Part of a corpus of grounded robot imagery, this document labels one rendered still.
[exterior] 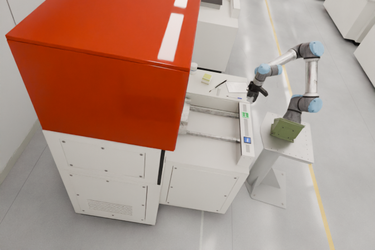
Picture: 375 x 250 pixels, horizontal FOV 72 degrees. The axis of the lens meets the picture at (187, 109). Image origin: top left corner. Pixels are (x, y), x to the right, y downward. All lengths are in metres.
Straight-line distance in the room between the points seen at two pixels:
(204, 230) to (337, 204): 1.50
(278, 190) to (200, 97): 1.39
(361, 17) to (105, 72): 5.67
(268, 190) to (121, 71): 2.26
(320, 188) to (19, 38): 3.06
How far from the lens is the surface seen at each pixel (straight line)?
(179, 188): 2.27
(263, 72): 1.87
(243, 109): 2.24
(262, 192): 2.97
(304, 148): 2.40
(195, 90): 2.26
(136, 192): 1.99
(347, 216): 3.36
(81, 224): 2.66
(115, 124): 1.40
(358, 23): 6.38
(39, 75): 1.34
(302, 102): 2.22
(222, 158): 2.03
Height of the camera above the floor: 2.45
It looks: 46 degrees down
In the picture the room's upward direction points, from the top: 12 degrees clockwise
